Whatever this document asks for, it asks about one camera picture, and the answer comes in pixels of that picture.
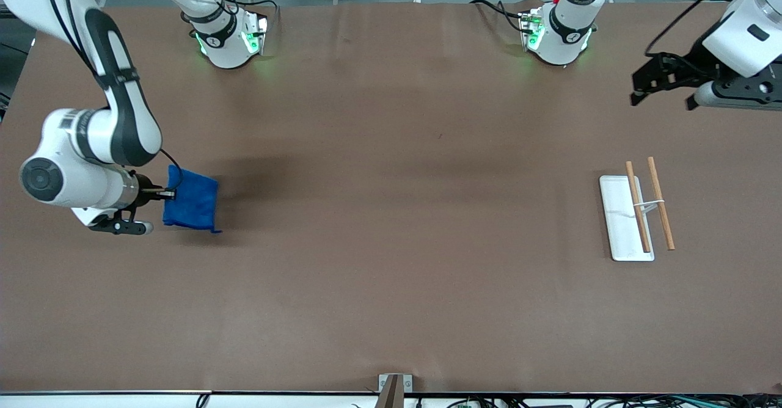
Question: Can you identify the blue microfibre towel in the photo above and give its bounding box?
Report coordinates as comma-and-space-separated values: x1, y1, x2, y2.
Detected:
162, 164, 222, 235

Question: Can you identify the black cable at left arm base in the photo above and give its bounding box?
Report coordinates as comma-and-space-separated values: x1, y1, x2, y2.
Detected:
469, 0, 533, 34

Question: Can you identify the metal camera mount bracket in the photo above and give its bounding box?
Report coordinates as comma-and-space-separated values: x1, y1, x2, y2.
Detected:
378, 374, 414, 408

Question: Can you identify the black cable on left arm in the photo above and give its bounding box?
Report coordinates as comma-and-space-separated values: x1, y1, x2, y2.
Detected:
645, 0, 749, 60

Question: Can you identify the cable bundle below table edge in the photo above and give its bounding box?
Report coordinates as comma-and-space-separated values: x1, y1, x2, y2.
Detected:
351, 393, 782, 408

